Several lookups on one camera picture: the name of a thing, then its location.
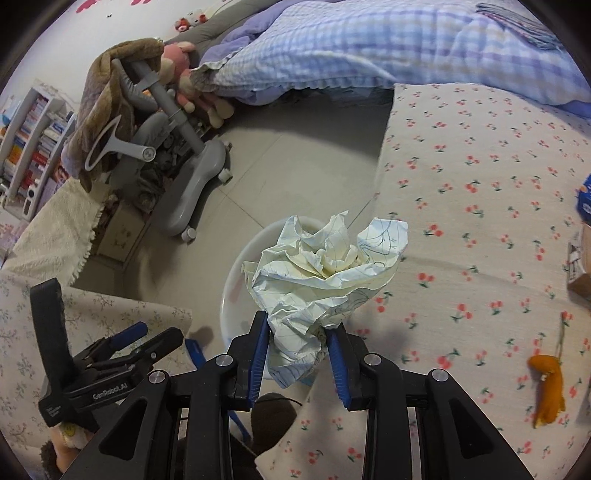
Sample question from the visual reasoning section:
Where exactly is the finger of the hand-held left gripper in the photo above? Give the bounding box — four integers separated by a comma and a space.
95, 322, 148, 358
117, 327, 184, 371

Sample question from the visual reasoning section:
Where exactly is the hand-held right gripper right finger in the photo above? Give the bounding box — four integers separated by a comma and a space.
323, 323, 536, 480

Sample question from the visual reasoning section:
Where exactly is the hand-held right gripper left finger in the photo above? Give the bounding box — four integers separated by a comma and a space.
69, 310, 271, 480

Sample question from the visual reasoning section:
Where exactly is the white plastic basin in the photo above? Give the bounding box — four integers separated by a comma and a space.
221, 217, 352, 391

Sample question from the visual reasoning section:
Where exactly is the white paper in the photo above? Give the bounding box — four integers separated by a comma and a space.
242, 210, 409, 388

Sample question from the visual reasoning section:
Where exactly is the floral tablecloth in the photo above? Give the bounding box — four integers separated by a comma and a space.
0, 270, 192, 455

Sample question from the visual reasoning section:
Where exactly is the dark brown plush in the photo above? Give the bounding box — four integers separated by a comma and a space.
249, 392, 300, 455

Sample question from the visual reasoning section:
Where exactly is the cardboard box with face print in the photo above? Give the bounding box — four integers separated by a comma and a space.
95, 203, 151, 261

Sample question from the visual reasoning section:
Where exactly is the white fringed cloth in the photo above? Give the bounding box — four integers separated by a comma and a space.
2, 178, 107, 287

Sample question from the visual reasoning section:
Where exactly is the grey wheeled chair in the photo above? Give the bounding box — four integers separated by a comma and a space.
85, 58, 232, 243

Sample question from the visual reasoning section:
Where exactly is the bed with floral sheet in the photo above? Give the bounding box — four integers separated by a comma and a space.
256, 83, 591, 480

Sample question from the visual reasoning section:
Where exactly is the orange peel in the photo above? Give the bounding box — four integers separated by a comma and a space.
527, 354, 567, 430

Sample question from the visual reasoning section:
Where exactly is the white bookshelf with books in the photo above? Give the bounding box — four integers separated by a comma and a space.
0, 83, 77, 217

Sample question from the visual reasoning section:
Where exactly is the brown fleece blanket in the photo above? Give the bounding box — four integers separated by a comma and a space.
62, 39, 164, 192

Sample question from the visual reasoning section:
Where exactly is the brown cardboard box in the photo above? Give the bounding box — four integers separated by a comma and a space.
566, 225, 591, 301

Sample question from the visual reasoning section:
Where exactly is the pink plush toy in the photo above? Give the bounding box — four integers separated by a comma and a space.
159, 41, 236, 129

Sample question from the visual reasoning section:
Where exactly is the blue packet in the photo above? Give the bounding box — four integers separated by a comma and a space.
575, 173, 591, 215

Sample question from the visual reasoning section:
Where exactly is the small white cat plush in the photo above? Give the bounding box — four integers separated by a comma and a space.
174, 14, 209, 34

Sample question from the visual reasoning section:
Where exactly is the blue plaid quilt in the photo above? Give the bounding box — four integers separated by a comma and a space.
189, 0, 591, 107

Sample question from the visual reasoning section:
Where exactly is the grey bolster cushion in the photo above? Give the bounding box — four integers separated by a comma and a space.
175, 0, 287, 51

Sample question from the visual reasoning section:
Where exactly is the striped folded cloth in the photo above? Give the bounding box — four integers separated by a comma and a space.
475, 2, 565, 51

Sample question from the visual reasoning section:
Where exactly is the pink cat wall sticker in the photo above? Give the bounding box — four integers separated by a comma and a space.
76, 0, 144, 14

